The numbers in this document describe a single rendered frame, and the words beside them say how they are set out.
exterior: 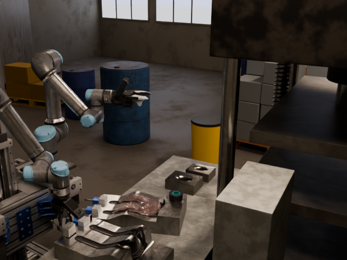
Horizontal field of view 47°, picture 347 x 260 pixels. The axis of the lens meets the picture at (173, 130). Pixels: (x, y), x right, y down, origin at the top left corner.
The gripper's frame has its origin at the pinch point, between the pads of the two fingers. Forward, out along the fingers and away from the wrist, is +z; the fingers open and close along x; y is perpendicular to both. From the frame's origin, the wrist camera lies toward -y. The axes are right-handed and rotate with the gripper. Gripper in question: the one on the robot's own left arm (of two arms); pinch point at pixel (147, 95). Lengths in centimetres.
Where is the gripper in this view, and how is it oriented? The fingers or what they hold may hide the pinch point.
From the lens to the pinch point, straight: 222.6
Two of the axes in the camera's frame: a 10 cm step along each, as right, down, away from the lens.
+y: 0.0, 8.9, 4.6
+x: -1.3, 4.6, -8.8
